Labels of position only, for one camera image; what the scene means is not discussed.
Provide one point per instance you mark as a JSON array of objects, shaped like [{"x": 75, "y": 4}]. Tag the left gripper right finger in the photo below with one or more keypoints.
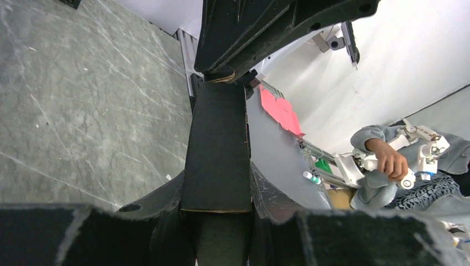
[{"x": 286, "y": 233}]

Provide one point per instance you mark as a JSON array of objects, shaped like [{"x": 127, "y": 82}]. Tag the black switch box right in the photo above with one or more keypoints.
[{"x": 72, "y": 3}]

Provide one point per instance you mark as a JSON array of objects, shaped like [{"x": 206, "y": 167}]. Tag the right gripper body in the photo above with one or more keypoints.
[{"x": 334, "y": 43}]

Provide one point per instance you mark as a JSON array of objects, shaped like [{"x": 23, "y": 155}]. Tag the operator grey sleeve forearm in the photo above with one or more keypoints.
[{"x": 384, "y": 133}]

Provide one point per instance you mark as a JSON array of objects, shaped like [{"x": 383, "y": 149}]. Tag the operator hand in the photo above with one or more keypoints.
[{"x": 390, "y": 162}]

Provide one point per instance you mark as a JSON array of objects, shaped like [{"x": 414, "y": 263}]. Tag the red paper tag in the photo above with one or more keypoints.
[{"x": 281, "y": 111}]

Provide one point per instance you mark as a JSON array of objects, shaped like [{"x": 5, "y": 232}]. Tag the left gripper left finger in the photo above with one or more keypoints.
[{"x": 145, "y": 232}]

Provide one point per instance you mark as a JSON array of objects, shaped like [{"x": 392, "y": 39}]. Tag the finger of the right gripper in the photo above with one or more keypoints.
[{"x": 237, "y": 35}]

